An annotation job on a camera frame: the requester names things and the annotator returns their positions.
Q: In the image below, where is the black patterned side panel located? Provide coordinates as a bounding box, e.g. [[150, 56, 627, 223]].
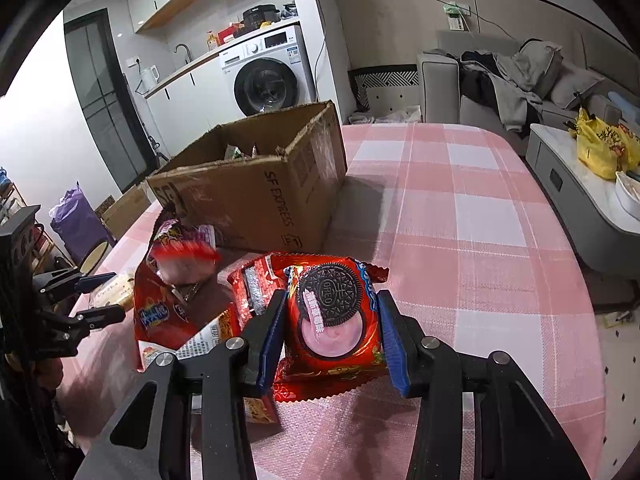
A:
[[347, 65, 419, 111]]

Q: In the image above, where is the dark jacket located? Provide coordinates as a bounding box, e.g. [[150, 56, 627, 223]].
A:
[[459, 51, 532, 137]]

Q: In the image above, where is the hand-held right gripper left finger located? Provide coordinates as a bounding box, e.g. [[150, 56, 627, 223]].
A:
[[75, 289, 288, 480]]

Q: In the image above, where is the white cloth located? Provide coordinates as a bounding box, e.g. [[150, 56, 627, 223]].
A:
[[348, 105, 422, 125]]

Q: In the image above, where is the red cookie snack packet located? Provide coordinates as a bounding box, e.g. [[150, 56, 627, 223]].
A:
[[272, 255, 391, 403]]

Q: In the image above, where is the pink plaid tablecloth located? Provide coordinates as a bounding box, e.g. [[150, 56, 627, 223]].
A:
[[55, 122, 608, 480]]

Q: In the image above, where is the black rice cooker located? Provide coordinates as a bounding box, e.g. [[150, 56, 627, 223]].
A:
[[242, 5, 281, 31]]

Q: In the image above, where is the grey coffee table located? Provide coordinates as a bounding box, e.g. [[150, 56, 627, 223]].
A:
[[526, 123, 640, 275]]

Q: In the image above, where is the red box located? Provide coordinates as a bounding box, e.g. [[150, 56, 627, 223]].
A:
[[217, 22, 247, 44]]

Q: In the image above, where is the grey sofa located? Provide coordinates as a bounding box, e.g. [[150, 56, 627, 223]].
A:
[[417, 30, 640, 147]]

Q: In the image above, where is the purple plastic bag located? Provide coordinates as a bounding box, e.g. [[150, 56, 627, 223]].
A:
[[49, 186, 116, 266]]

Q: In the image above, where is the pale white snack packet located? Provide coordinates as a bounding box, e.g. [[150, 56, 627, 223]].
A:
[[90, 272, 136, 308]]

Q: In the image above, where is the white washing machine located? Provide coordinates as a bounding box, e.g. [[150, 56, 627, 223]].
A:
[[218, 25, 317, 120]]

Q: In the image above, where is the purple red snack packet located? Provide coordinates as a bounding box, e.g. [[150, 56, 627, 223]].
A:
[[145, 217, 223, 283]]

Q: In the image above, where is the round stool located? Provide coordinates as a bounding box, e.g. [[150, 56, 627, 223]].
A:
[[80, 240, 114, 277]]

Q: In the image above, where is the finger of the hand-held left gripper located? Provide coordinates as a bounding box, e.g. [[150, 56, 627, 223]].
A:
[[40, 304, 127, 357], [32, 269, 117, 306]]

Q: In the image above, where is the grey garment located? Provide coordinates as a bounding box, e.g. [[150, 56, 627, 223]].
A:
[[494, 40, 564, 132]]

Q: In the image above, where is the small red snack packet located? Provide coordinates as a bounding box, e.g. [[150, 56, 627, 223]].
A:
[[227, 254, 288, 331]]

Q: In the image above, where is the white kitchen base cabinet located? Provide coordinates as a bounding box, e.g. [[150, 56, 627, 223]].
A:
[[142, 49, 241, 162]]

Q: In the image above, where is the small cardboard box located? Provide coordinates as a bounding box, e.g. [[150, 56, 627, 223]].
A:
[[95, 185, 152, 241]]

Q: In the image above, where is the white bowl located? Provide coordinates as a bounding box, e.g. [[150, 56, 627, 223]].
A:
[[614, 171, 640, 235]]

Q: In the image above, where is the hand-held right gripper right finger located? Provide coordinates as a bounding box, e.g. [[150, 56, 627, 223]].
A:
[[376, 289, 591, 480]]

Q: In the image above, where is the yellow plastic bag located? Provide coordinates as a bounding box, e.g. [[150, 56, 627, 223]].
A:
[[574, 107, 640, 181]]

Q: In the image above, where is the brown cardboard box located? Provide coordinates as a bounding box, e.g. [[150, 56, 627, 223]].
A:
[[146, 100, 348, 253]]

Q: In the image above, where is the orange snack packet white label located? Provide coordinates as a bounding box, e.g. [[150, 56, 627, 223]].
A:
[[177, 307, 280, 426]]

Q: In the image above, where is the dark glass door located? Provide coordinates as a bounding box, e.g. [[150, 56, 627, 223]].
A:
[[63, 8, 152, 193]]

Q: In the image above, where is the white wall power strip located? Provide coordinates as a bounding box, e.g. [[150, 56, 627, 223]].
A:
[[442, 2, 471, 31]]

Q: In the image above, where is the grey sofa cushion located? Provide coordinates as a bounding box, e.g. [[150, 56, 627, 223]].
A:
[[549, 67, 606, 111]]

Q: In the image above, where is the metal storage rack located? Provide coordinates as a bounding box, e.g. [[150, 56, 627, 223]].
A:
[[0, 167, 61, 281]]

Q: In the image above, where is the large red snack bag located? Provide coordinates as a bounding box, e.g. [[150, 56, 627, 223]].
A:
[[132, 255, 241, 372]]

